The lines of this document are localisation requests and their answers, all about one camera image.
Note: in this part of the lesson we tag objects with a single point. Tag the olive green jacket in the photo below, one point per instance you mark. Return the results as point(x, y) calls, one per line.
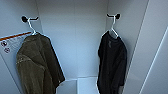
point(36, 66)

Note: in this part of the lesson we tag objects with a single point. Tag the orange white label sticker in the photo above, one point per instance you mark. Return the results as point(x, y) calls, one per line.
point(11, 39)

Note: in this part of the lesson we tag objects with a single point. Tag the white plastic hanger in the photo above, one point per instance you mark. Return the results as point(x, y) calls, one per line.
point(32, 29)
point(112, 30)

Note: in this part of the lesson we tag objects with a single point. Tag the white inner shelf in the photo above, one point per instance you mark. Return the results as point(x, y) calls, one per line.
point(83, 86)

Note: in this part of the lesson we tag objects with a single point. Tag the white wardrobe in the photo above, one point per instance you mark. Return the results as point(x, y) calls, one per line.
point(80, 36)

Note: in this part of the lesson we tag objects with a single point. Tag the black garment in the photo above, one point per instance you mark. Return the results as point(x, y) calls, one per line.
point(111, 63)

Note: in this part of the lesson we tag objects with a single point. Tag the white wardrobe door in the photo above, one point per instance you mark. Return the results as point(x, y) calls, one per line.
point(160, 78)

